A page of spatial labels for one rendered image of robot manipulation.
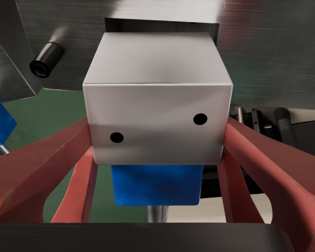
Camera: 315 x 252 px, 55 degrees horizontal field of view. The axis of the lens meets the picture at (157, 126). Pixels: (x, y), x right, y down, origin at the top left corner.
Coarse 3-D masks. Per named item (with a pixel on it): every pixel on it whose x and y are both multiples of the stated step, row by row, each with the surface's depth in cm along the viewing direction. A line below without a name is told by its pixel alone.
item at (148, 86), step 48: (144, 48) 12; (192, 48) 12; (96, 96) 10; (144, 96) 10; (192, 96) 10; (96, 144) 11; (144, 144) 11; (192, 144) 11; (144, 192) 15; (192, 192) 15
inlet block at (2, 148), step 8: (0, 104) 26; (0, 112) 26; (0, 120) 25; (8, 120) 26; (0, 128) 25; (8, 128) 26; (0, 136) 25; (0, 144) 25; (0, 152) 27; (8, 152) 28
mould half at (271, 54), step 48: (48, 0) 14; (96, 0) 14; (144, 0) 13; (192, 0) 13; (240, 0) 13; (288, 0) 13; (96, 48) 15; (240, 48) 14; (288, 48) 14; (240, 96) 16; (288, 96) 16
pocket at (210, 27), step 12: (108, 24) 15; (120, 24) 17; (132, 24) 17; (144, 24) 17; (156, 24) 17; (168, 24) 17; (180, 24) 17; (192, 24) 17; (204, 24) 16; (216, 24) 15; (216, 36) 15
